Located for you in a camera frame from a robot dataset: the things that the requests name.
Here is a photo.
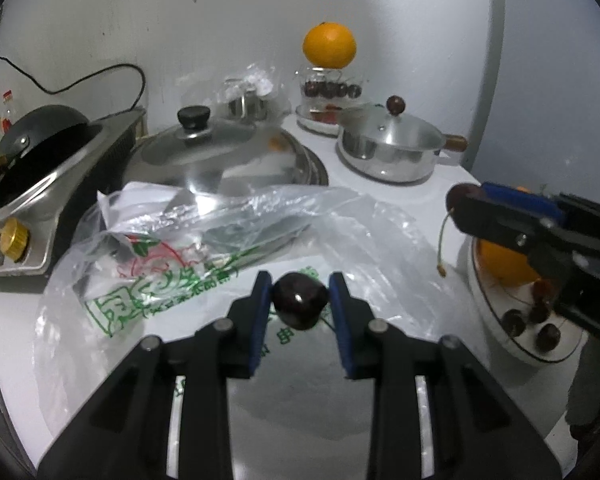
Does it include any large orange fruit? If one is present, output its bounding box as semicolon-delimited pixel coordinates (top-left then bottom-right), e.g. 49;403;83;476
477;186;541;288

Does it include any dark cherry with stem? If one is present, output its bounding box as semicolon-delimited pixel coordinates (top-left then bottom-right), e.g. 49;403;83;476
437;183;481;278

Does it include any clear printed plastic bag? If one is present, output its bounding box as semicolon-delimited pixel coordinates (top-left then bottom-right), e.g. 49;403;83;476
33;184;477;434

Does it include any cherry on plate back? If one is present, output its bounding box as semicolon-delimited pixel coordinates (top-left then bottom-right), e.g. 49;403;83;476
528;278;556;324

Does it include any cherry on plate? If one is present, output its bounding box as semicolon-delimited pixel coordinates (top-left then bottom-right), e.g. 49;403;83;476
535;323;562;353
501;309;527;338
528;278;556;324

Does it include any cherry on plate right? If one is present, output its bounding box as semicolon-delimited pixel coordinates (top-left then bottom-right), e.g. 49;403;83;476
535;323;562;353

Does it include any white round plate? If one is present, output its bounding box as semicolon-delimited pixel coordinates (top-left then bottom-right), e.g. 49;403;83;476
467;240;586;367

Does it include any cherry on plate left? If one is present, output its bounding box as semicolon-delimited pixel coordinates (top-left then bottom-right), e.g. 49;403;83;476
501;309;527;338

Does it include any steel saucepan with lid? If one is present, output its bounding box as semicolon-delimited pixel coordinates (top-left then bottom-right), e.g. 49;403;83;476
337;96;468;184

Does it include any white dish under jar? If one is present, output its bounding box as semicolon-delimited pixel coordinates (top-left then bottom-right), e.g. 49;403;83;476
296;104;344;138

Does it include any silver induction cooker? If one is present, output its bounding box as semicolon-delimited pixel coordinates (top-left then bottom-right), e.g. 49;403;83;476
0;107;145;278

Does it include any glass jar of cherries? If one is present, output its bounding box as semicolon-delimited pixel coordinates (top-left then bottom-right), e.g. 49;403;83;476
294;66;366;110

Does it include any orange on glass jar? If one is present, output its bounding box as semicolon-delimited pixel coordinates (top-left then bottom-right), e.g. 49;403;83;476
302;22;358;70

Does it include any large steel pot lid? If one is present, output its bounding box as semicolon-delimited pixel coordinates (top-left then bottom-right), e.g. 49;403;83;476
121;105;328;196

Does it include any black wok pan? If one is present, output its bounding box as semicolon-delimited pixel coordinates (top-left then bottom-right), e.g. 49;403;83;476
0;104;88;175

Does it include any red cap sauce bottle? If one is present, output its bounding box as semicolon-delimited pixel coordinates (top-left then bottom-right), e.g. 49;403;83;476
2;90;17;132

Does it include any black power cable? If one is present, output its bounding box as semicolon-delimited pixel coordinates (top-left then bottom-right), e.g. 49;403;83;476
0;19;148;116

